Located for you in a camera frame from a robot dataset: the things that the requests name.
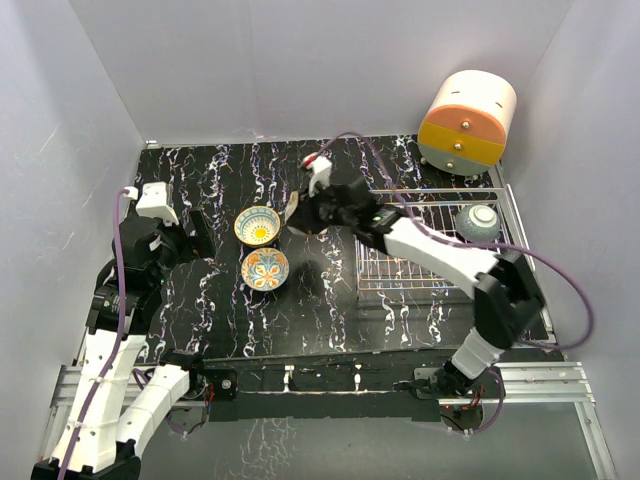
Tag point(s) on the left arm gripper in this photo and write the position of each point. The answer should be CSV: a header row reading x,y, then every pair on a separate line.
x,y
200,244

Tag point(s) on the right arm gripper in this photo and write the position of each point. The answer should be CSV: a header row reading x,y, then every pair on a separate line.
x,y
305,217

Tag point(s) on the white floral leaf bowl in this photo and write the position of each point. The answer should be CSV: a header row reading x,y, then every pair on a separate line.
x,y
291,209

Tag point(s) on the yellow blue mandala bowl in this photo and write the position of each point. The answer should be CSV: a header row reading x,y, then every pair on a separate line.
x,y
257,226

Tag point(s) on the orange blue ornate bowl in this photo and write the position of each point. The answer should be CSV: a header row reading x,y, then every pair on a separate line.
x,y
265,269

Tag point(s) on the grey hexagon red-rim bowl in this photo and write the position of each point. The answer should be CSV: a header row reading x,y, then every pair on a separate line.
x,y
477,224

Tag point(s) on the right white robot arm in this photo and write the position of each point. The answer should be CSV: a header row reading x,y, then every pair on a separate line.
x,y
505,295

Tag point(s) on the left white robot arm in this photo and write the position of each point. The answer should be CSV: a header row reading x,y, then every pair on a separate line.
x,y
103,439

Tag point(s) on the round pastel drawer cabinet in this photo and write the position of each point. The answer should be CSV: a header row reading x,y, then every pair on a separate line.
x,y
466,128

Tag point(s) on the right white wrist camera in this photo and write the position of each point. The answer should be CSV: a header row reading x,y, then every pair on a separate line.
x,y
319,168

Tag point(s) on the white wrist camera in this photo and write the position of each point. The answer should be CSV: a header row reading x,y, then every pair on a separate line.
x,y
319,168
155,201

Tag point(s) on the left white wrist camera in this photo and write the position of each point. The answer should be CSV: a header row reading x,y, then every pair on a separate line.
x,y
155,201

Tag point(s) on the white wire dish rack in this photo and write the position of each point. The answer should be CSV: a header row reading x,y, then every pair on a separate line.
x,y
437,208

